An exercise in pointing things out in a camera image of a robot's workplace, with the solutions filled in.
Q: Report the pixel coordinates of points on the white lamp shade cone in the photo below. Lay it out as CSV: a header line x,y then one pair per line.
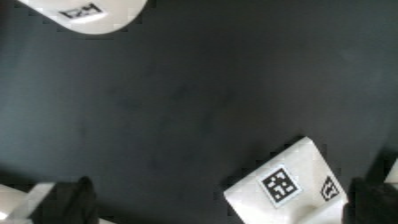
x,y
89,16

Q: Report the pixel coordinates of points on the white lamp base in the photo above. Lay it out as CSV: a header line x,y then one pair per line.
x,y
290,193

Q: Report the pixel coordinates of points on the white front fence wall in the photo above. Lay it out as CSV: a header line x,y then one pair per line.
x,y
11,197

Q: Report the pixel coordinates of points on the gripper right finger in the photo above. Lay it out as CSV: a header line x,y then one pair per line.
x,y
372,206

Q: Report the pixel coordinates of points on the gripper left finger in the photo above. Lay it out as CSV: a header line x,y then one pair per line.
x,y
59,203

